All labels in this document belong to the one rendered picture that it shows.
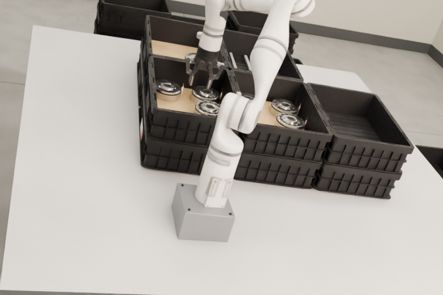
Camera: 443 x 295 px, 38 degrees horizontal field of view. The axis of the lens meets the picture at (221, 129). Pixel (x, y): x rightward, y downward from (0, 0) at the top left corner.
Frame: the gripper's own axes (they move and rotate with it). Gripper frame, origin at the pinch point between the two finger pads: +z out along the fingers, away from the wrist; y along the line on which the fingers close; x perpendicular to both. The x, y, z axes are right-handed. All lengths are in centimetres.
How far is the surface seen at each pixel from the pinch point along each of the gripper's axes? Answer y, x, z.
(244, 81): 17.0, 8.5, -0.1
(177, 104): -6.9, -7.4, 6.4
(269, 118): 27.3, -4.2, 6.4
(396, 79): 196, 274, 90
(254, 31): 44, 154, 33
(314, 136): 37.0, -28.4, -2.6
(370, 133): 68, 0, 7
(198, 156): 1.6, -30.2, 11.6
